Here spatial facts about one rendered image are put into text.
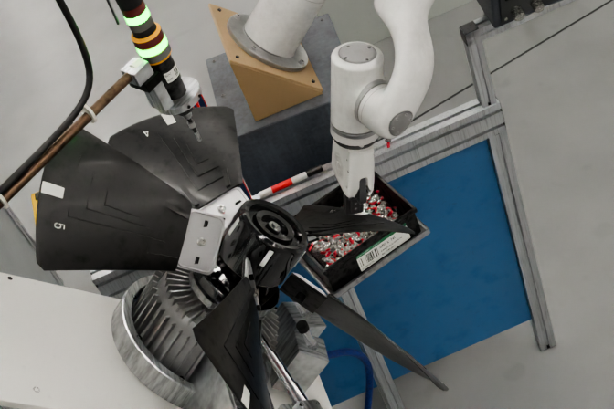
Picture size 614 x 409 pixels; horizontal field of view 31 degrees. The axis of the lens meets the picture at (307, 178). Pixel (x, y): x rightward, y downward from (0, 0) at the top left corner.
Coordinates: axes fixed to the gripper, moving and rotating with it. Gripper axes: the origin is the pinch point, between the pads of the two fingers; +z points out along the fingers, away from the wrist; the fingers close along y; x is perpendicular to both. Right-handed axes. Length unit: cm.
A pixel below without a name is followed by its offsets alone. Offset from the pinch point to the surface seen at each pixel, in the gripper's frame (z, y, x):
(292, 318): 10.2, 14.4, -15.3
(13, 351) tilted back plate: -9, 27, -60
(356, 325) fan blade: -3.4, 30.8, -9.6
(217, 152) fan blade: -15.1, -2.1, -23.3
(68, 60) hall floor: 116, -239, -38
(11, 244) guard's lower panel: 87, -104, -66
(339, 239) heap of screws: 16.9, -8.7, 0.4
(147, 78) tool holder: -43, 13, -35
